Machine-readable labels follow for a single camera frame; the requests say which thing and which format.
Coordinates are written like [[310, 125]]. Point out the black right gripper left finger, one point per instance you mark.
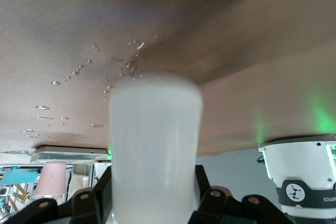
[[84, 203]]

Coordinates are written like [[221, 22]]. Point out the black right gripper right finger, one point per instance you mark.
[[218, 203]]

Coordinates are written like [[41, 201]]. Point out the brown table cover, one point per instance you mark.
[[236, 37]]

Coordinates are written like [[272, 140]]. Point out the pink paper cup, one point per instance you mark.
[[51, 182]]

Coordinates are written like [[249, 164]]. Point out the silver digital kitchen scale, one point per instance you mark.
[[68, 151]]

